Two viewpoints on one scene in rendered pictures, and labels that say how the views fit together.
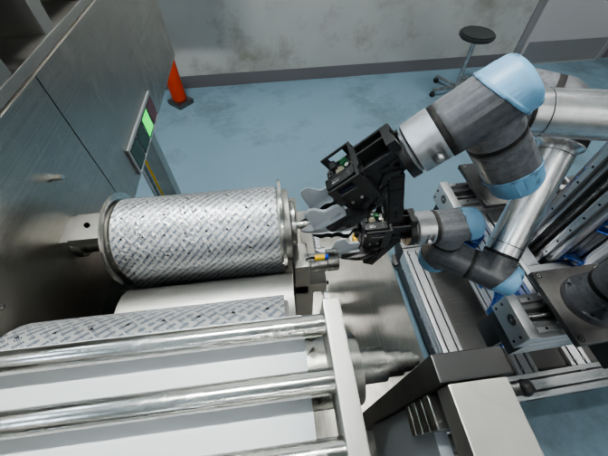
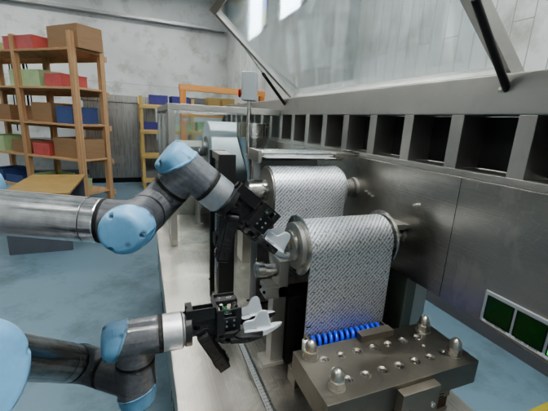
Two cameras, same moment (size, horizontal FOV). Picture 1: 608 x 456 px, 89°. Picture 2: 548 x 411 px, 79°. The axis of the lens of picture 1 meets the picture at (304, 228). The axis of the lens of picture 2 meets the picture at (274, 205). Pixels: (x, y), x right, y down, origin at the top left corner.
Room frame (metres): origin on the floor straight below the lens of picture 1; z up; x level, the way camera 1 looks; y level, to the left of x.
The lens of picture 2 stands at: (1.04, -0.22, 1.54)
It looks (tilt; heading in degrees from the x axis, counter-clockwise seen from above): 14 degrees down; 165
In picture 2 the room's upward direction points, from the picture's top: 3 degrees clockwise
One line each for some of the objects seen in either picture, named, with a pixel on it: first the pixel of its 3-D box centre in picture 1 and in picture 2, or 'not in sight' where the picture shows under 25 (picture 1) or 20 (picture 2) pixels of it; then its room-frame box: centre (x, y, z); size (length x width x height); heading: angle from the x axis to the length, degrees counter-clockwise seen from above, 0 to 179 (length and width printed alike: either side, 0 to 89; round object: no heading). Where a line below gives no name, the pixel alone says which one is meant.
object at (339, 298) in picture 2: not in sight; (348, 298); (0.36, 0.17, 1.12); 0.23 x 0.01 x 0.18; 97
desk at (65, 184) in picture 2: not in sight; (51, 209); (-3.51, -1.90, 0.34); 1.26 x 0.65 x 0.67; 8
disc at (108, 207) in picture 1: (127, 239); (379, 236); (0.29, 0.28, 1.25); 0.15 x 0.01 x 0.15; 7
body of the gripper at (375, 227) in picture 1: (384, 229); (213, 320); (0.40, -0.17, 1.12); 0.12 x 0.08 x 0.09; 97
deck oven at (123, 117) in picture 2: not in sight; (123, 139); (-7.63, -1.73, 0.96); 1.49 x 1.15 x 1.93; 98
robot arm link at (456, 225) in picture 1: (452, 225); (133, 339); (0.42, -0.33, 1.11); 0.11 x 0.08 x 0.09; 97
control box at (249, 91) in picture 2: not in sight; (247, 86); (-0.24, -0.01, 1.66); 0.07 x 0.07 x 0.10; 72
